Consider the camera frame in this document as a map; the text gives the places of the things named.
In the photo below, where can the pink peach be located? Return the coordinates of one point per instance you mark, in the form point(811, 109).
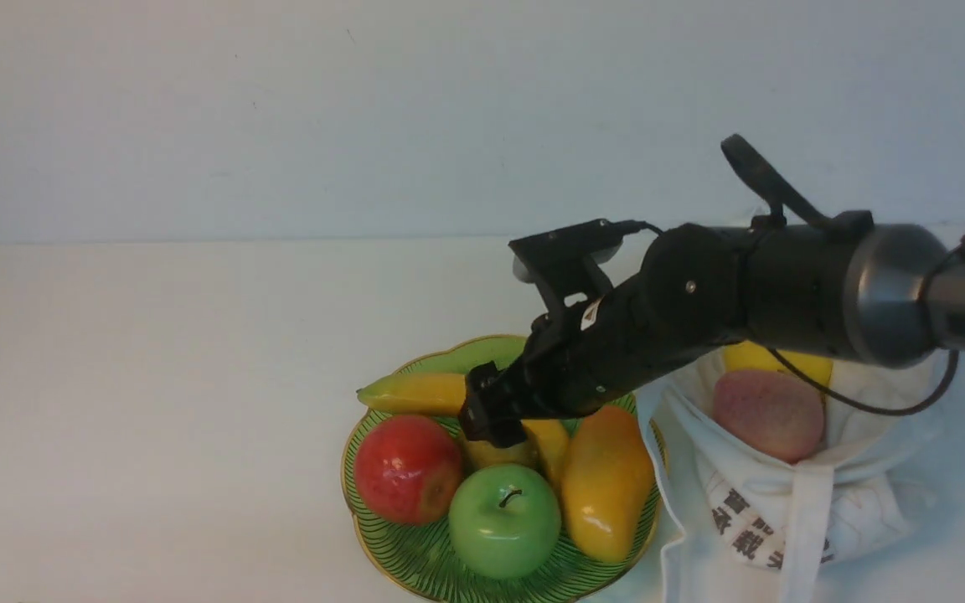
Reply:
point(774, 413)

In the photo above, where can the yellow lemon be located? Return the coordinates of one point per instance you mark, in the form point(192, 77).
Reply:
point(749, 355)

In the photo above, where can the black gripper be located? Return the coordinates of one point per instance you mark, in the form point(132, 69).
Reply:
point(638, 336)

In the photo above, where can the green glass plate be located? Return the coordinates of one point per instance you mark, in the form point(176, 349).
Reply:
point(420, 559)

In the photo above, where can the yellow banana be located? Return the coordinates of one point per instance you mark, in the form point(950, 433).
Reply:
point(442, 394)

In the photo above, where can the red apple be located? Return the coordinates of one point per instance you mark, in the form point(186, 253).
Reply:
point(407, 470)

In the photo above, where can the orange yellow mango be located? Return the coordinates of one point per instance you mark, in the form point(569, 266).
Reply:
point(607, 477)

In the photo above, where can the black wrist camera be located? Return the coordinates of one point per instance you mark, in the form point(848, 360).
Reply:
point(567, 262)

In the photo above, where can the green apple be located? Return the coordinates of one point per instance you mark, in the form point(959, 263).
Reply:
point(504, 521)

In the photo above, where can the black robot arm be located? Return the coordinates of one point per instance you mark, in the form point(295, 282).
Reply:
point(885, 296)

